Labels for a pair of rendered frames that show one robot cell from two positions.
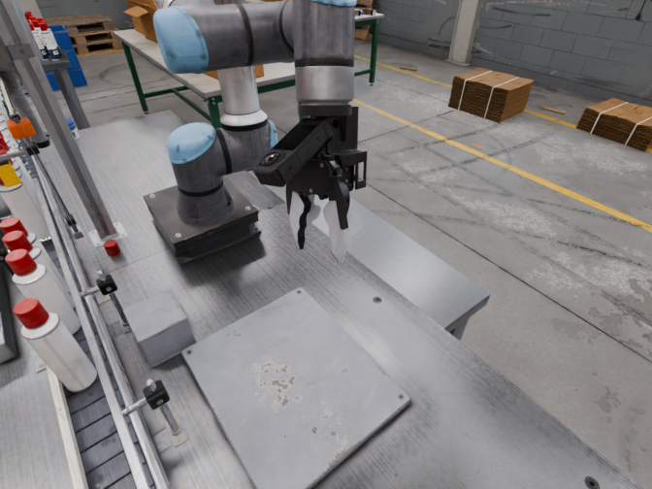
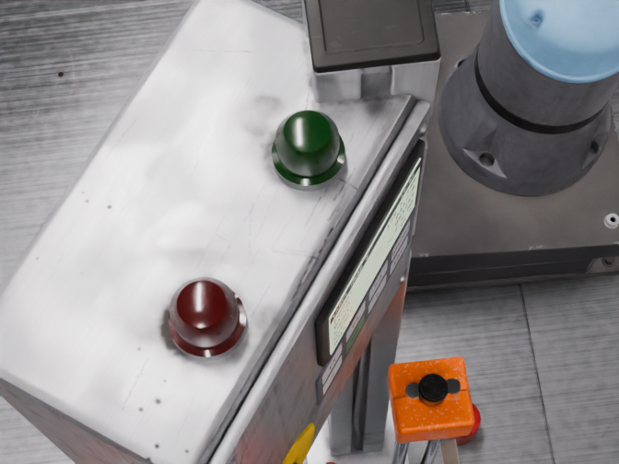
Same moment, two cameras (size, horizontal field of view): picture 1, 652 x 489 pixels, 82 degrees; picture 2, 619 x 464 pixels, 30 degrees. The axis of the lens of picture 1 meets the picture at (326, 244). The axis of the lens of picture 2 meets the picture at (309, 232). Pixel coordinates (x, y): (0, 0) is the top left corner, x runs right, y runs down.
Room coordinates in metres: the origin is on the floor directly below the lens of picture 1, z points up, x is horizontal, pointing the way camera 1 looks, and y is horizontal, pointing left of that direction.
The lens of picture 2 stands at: (0.75, 0.84, 1.84)
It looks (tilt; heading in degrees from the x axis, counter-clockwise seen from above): 68 degrees down; 305
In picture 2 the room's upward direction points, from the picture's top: 4 degrees counter-clockwise
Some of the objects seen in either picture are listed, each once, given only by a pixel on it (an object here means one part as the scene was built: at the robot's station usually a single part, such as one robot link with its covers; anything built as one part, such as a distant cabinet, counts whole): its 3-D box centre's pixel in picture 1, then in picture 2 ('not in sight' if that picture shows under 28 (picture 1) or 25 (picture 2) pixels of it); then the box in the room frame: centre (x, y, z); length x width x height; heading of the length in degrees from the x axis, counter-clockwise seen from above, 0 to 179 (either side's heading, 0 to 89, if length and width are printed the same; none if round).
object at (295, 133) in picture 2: not in sight; (308, 144); (0.85, 0.69, 1.49); 0.03 x 0.03 x 0.02
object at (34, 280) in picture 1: (45, 295); not in sight; (0.48, 0.53, 0.98); 0.05 x 0.05 x 0.20
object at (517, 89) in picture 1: (489, 93); not in sight; (4.16, -1.77, 0.16); 0.65 x 0.54 x 0.32; 41
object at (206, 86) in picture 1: (207, 96); not in sight; (3.38, 1.05, 0.39); 2.20 x 0.80 x 0.78; 37
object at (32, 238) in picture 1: (35, 261); not in sight; (0.58, 0.60, 0.98); 0.05 x 0.05 x 0.20
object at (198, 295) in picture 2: not in sight; (204, 313); (0.85, 0.76, 1.49); 0.03 x 0.03 x 0.02
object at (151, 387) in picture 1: (150, 416); not in sight; (0.29, 0.28, 0.91); 0.07 x 0.03 x 0.16; 128
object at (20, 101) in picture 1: (22, 106); not in sight; (0.93, 0.75, 1.18); 0.04 x 0.04 x 0.21
